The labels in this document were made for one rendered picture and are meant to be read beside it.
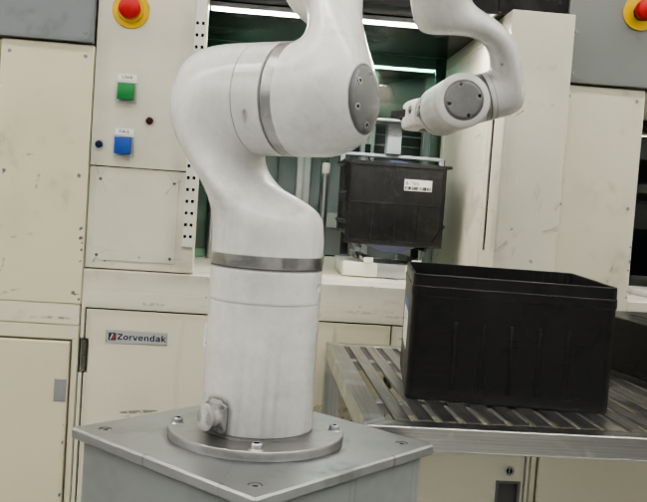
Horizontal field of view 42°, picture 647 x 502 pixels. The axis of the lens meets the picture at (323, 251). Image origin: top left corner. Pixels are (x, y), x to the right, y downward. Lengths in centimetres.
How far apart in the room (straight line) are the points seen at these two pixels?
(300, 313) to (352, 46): 27
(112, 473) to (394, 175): 108
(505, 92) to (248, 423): 72
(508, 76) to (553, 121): 31
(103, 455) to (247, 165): 34
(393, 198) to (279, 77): 100
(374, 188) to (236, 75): 97
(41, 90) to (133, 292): 41
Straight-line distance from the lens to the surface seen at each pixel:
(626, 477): 184
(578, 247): 172
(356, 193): 181
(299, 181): 245
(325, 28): 87
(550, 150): 165
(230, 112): 88
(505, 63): 135
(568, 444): 109
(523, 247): 163
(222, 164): 90
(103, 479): 94
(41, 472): 173
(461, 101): 131
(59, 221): 165
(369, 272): 182
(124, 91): 162
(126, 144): 161
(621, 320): 152
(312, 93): 83
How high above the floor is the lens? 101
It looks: 3 degrees down
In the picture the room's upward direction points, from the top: 4 degrees clockwise
